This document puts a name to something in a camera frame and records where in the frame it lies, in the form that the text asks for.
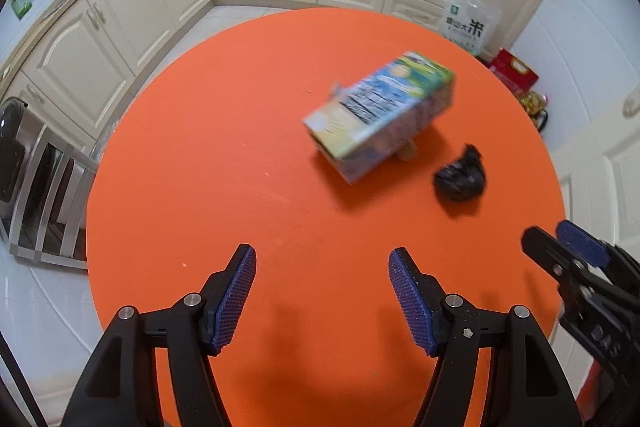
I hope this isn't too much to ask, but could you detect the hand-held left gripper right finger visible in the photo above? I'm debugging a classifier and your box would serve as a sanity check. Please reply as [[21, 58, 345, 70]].
[[388, 247, 585, 427]]

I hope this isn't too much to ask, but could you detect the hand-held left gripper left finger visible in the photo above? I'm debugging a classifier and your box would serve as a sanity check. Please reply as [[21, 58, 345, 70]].
[[62, 243, 258, 427]]

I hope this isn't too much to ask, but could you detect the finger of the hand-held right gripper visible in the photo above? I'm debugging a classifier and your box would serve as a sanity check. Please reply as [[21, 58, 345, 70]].
[[521, 227, 622, 305], [556, 220, 640, 294]]

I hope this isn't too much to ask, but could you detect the black plastic bag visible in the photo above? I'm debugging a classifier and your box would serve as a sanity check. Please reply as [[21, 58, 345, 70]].
[[432, 143, 488, 202]]

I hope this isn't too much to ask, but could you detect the blue green drink carton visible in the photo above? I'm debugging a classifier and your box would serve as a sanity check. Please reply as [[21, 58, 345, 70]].
[[301, 50, 457, 185]]

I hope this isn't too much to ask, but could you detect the white panel door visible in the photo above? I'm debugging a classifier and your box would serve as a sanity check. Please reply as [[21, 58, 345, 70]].
[[550, 87, 640, 258]]

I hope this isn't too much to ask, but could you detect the round orange table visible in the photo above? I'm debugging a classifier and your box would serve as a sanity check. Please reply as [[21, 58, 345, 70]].
[[85, 7, 568, 427]]

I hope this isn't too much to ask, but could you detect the cardboard box of groceries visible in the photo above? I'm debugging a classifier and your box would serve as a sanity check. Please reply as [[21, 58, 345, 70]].
[[517, 89, 551, 132]]

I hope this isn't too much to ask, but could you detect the red gift box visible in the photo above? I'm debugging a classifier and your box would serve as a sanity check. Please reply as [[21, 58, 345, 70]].
[[487, 48, 540, 95]]

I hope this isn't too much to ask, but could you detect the metal storage rack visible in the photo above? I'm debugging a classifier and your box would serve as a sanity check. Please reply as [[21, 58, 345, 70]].
[[0, 114, 98, 270]]

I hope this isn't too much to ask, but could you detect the white green rice bag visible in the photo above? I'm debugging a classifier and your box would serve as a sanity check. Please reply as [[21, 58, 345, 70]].
[[442, 0, 502, 55]]

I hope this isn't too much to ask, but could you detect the black rice cooker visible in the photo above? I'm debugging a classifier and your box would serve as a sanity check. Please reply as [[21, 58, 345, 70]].
[[0, 97, 28, 218]]

